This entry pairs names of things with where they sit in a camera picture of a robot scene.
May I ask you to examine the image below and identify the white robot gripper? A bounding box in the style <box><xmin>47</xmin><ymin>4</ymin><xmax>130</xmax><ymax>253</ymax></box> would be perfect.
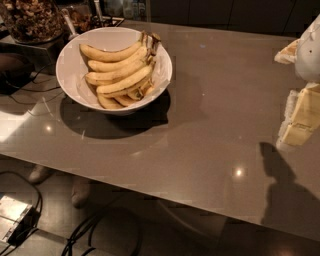
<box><xmin>274</xmin><ymin>14</ymin><xmax>320</xmax><ymax>150</ymax></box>

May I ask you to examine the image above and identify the yellow banana bunch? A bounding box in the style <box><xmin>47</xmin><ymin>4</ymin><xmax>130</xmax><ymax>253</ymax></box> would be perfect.
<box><xmin>79</xmin><ymin>32</ymin><xmax>161</xmax><ymax>110</ymax></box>

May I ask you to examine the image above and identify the white ceramic bowl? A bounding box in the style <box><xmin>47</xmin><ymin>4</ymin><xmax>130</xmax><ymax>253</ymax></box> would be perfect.
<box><xmin>56</xmin><ymin>27</ymin><xmax>172</xmax><ymax>116</ymax></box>

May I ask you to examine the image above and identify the dark tray with snacks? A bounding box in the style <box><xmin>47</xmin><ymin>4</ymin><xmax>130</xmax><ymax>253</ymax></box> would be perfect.
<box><xmin>67</xmin><ymin>3</ymin><xmax>124</xmax><ymax>34</ymax></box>

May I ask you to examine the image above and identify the right beige slipper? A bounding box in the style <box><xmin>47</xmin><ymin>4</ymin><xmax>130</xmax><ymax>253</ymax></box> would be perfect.
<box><xmin>71</xmin><ymin>176</ymin><xmax>90</xmax><ymax>208</ymax></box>

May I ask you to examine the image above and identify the beige slipper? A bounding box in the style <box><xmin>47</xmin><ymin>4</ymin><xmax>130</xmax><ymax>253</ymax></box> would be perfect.
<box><xmin>28</xmin><ymin>165</ymin><xmax>54</xmax><ymax>184</ymax></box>
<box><xmin>71</xmin><ymin>176</ymin><xmax>90</xmax><ymax>208</ymax></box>

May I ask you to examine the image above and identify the left beige slipper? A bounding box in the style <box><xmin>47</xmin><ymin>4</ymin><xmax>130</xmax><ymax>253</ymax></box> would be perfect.
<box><xmin>28</xmin><ymin>165</ymin><xmax>54</xmax><ymax>184</ymax></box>

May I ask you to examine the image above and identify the glass jar of nuts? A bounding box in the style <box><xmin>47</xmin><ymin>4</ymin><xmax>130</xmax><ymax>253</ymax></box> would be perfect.
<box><xmin>0</xmin><ymin>0</ymin><xmax>63</xmax><ymax>44</ymax></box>

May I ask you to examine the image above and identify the dark round object left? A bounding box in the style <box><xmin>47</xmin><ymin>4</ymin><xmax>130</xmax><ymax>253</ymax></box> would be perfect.
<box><xmin>0</xmin><ymin>53</ymin><xmax>35</xmax><ymax>95</ymax></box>

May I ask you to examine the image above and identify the silver power box on floor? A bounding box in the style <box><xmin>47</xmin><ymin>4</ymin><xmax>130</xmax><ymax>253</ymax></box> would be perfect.
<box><xmin>0</xmin><ymin>195</ymin><xmax>33</xmax><ymax>246</ymax></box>

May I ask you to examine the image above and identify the white spoon handle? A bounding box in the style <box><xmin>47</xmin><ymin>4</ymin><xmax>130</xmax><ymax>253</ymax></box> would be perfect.
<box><xmin>61</xmin><ymin>8</ymin><xmax>78</xmax><ymax>41</ymax></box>

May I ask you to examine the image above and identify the black floor cable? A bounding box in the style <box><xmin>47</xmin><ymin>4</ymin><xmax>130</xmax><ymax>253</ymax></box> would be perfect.
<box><xmin>60</xmin><ymin>199</ymin><xmax>144</xmax><ymax>256</ymax></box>

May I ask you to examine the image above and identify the black cable on table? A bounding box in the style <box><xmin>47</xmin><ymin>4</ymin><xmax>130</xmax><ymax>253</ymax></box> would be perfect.
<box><xmin>0</xmin><ymin>63</ymin><xmax>63</xmax><ymax>104</ymax></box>

